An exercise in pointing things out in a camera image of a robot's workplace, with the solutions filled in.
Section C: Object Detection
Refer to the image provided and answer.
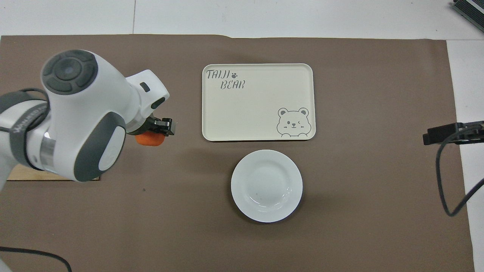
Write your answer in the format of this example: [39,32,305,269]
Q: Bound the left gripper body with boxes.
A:
[145,116,161,135]

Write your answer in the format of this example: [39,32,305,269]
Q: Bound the orange fruit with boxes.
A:
[135,130,165,147]

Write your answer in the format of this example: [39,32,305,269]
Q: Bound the white round plate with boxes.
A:
[231,150,303,223]

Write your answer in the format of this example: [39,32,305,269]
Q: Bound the cream tray with bear print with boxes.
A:
[202,63,316,142]

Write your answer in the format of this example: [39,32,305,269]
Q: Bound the wooden board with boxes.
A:
[7,164,101,182]

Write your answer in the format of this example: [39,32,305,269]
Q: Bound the grey ribbed metal device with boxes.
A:
[451,0,484,25]

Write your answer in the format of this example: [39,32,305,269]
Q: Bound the black cable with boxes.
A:
[0,246,73,272]
[435,124,484,218]

